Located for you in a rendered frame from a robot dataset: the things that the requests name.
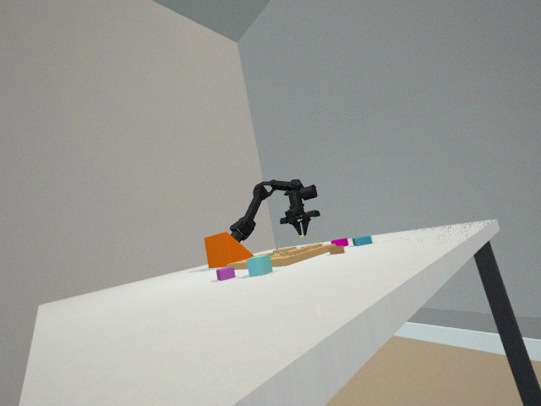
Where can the magenta square block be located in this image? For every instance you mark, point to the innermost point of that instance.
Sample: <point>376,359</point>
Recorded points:
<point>340,242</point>

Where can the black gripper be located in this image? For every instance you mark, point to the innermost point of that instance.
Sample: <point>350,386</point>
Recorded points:
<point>305,218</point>

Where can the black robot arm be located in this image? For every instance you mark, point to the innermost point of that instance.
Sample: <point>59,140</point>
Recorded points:
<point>294,189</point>

